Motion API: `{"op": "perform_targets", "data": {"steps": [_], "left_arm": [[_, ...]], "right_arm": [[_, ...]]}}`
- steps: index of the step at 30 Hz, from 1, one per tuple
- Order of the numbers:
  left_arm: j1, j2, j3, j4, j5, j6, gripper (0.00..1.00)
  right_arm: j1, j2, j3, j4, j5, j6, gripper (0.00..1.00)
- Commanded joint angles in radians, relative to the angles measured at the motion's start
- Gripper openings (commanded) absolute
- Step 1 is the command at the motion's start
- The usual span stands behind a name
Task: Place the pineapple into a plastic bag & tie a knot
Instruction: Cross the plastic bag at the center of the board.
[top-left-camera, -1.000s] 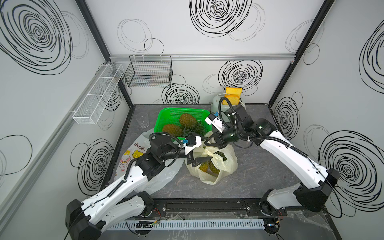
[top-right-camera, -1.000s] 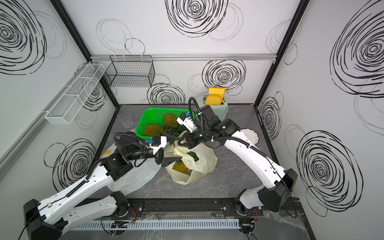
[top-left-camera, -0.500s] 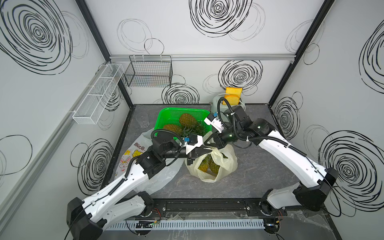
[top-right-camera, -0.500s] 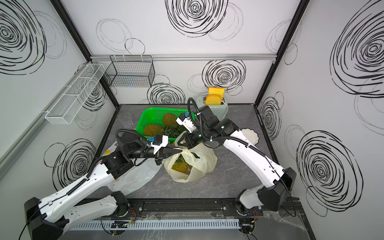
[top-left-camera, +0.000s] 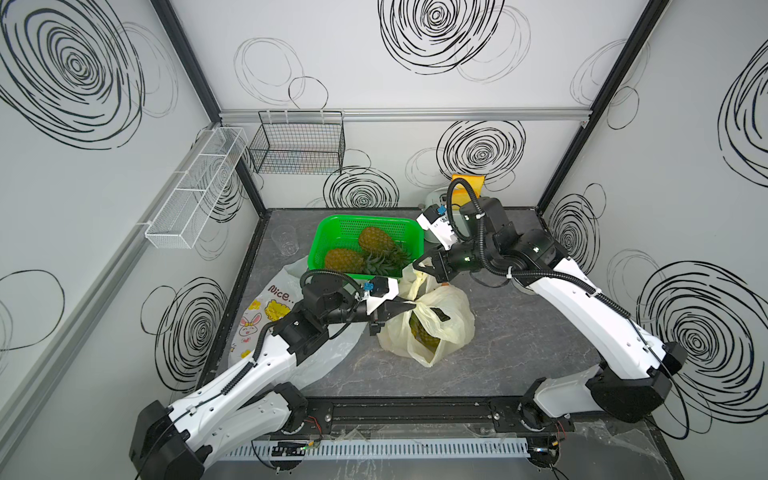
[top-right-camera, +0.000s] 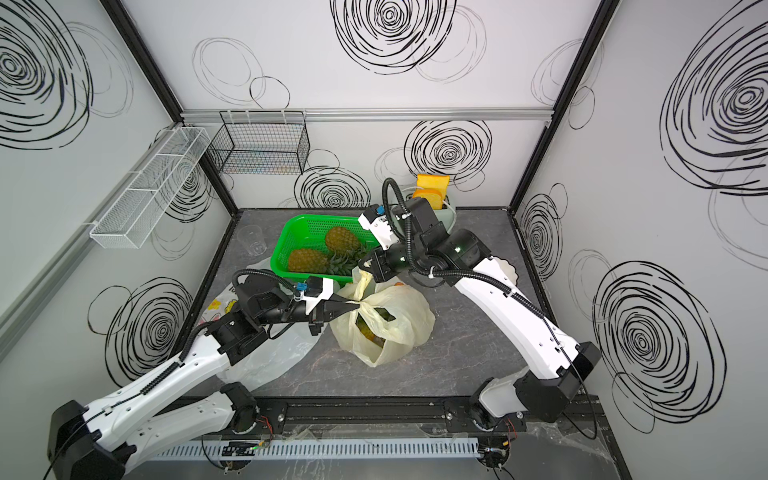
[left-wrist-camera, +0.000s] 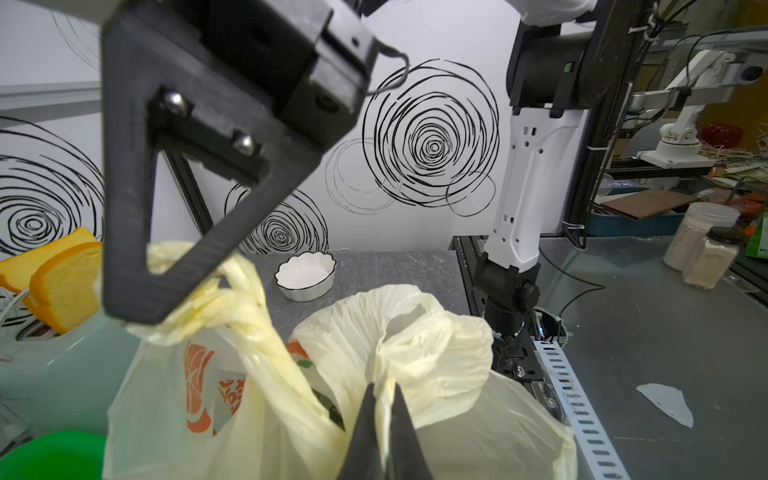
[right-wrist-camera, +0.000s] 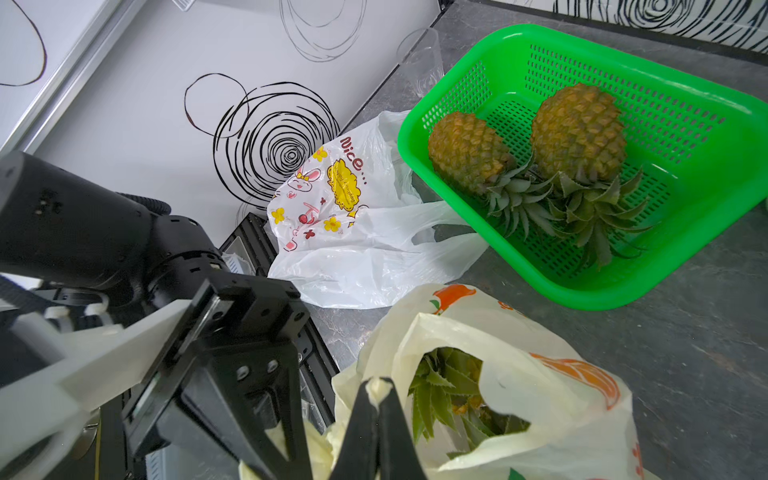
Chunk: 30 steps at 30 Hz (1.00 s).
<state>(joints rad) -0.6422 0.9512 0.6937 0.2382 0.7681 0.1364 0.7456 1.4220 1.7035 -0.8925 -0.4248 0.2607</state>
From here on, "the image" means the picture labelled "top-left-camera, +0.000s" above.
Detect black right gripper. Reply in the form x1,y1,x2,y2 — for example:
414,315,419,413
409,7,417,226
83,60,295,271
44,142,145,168
409,241,494,281

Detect yellow ripe pineapple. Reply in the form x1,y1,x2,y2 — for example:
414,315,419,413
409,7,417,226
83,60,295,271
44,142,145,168
409,313,441,353

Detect yellowish fruit print plastic bag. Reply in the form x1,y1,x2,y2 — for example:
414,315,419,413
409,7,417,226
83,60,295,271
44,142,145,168
377,266,475,368

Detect white bunny print plastic bag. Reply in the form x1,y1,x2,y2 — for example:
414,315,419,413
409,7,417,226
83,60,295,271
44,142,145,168
227,257,365,390

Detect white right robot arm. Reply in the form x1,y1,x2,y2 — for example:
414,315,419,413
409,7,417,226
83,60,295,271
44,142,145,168
413,178,687,431

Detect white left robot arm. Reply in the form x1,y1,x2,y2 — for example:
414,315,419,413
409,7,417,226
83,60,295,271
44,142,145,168
129,269,416,479

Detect green pineapple middle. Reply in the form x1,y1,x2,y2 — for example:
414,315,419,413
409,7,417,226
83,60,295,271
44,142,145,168
358,226,409,277

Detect green pineapple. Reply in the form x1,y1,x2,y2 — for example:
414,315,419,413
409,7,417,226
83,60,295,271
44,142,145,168
323,248,366,274
358,226,409,277

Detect green pineapple front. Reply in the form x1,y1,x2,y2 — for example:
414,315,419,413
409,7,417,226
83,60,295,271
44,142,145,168
323,248,366,274

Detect mint green toaster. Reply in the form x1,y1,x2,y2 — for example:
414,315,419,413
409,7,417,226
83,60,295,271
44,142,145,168
422,188,459,245

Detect back toast slice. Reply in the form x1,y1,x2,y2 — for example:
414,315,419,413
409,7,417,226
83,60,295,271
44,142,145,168
451,173,486,208

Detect green plastic basket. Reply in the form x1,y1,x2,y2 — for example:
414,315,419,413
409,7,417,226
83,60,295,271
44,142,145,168
308,214,425,270

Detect clear plastic cup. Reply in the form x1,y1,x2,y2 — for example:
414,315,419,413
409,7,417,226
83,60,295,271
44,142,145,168
271,224,300,257

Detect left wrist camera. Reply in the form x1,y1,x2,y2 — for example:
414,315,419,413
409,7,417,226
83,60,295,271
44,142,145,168
363,276,399,315

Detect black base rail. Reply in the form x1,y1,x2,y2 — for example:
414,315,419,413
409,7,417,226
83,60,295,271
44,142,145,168
285,396,531,435

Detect grey slotted cable duct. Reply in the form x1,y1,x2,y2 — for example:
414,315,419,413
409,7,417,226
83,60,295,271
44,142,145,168
223,438,530,462

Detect black wire wall basket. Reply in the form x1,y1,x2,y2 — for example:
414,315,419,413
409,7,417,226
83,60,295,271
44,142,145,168
248,110,346,175

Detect white mesh wall shelf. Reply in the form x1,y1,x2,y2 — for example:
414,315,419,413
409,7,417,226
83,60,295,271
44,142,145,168
145,126,247,249

